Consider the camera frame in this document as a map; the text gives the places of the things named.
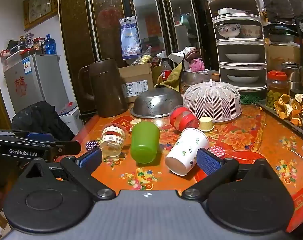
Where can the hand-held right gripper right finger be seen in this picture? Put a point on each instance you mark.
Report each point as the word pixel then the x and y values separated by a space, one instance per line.
pixel 208 161

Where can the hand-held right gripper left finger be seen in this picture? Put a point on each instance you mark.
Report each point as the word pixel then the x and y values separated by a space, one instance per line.
pixel 90 159

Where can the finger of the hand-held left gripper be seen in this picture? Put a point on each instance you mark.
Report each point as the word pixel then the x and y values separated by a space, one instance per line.
pixel 40 136
pixel 66 148

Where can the white leaf-print paper cup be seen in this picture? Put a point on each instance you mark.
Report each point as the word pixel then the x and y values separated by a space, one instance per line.
pixel 184 149

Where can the green plastic cup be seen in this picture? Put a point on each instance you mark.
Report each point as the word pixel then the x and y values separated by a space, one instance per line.
pixel 144 142

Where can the clear plastic cup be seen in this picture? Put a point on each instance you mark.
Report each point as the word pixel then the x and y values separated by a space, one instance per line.
pixel 112 142

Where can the white carton box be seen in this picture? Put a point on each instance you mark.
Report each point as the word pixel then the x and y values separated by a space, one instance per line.
pixel 71 116

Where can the clear jar with red lid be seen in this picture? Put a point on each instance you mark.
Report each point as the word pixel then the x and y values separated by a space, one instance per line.
pixel 182 118

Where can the orange floral tablecloth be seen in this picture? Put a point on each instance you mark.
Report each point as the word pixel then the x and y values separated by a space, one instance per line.
pixel 254 140

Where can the grey small fridge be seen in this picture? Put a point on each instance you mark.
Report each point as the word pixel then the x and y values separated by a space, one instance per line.
pixel 34 82

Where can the white mesh food cover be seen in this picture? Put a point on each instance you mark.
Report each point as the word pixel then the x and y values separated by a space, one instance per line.
pixel 212 101

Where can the brown plastic pitcher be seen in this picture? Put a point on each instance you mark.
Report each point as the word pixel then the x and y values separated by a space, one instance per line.
pixel 105 87

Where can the metal colander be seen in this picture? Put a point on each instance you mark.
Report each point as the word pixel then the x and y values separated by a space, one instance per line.
pixel 156 103

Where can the green plastic basket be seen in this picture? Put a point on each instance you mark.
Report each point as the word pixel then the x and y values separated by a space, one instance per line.
pixel 252 97

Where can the dark metal tray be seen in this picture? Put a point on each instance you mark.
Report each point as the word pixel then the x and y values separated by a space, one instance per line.
pixel 269 108

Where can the metal basin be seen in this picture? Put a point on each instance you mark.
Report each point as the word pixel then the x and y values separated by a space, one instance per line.
pixel 199 77

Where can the white plate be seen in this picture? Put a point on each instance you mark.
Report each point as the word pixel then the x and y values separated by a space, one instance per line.
pixel 242 57
pixel 242 78

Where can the cardboard box with labels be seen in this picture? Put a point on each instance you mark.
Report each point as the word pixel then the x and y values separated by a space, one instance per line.
pixel 137 83

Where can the olive green cloth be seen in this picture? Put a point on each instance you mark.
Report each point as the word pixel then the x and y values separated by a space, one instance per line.
pixel 172 77

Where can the blue water bottle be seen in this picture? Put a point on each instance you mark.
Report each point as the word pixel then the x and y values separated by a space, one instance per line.
pixel 50 45

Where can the pink cloth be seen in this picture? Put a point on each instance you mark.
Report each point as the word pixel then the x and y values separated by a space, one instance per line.
pixel 197 65

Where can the dried orange peels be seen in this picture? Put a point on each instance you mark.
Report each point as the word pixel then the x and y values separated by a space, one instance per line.
pixel 290 107

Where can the dark wardrobe with mirror doors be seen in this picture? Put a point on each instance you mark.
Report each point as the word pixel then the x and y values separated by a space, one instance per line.
pixel 76 42

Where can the soda bottle with red label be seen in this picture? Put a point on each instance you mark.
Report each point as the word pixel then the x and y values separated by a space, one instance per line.
pixel 166 70

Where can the pickle jar with red lid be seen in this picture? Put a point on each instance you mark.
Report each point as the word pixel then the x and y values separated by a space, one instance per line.
pixel 277 87

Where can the white stacked dish rack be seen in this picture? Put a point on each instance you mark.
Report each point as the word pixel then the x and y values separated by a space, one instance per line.
pixel 262 55

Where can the steel kettle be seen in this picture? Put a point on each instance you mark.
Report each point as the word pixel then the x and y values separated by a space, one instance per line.
pixel 294 73

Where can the blue and white bag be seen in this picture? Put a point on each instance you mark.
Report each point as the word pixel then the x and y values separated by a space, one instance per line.
pixel 129 37

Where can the plain cardboard box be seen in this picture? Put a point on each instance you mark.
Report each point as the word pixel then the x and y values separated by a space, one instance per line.
pixel 282 56

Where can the floral ceramic bowl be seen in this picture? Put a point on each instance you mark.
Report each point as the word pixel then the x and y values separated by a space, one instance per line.
pixel 227 30

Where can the pink patterned bowl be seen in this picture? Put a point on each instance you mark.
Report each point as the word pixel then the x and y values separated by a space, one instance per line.
pixel 251 31

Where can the metal pot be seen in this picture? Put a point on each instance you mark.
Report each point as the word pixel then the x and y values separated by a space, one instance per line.
pixel 281 37

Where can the framed wall clock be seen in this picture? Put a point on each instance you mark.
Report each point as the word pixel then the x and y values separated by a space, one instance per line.
pixel 40 6

